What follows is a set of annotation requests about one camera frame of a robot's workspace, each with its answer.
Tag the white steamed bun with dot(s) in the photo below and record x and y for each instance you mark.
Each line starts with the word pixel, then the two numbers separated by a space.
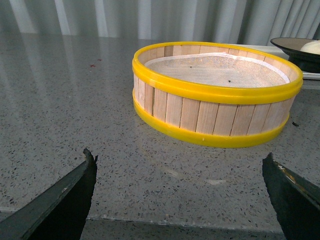
pixel 312 47

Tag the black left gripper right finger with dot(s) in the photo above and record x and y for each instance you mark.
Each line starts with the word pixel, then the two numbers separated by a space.
pixel 295 200

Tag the white rectangular tray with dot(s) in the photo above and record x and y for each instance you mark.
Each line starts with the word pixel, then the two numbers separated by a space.
pixel 273 50

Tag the white mesh steamer liner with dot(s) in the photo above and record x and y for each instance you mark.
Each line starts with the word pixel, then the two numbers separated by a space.
pixel 219 69

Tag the brown plate with black rim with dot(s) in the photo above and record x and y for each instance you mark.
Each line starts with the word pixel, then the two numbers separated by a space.
pixel 307 62

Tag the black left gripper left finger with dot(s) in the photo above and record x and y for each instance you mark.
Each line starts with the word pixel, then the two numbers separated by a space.
pixel 60 212

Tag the grey pleated curtain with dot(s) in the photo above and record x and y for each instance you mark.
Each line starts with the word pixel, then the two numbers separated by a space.
pixel 248 22

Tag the yellow rimmed bamboo steamer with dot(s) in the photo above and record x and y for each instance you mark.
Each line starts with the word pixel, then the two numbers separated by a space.
pixel 209 115

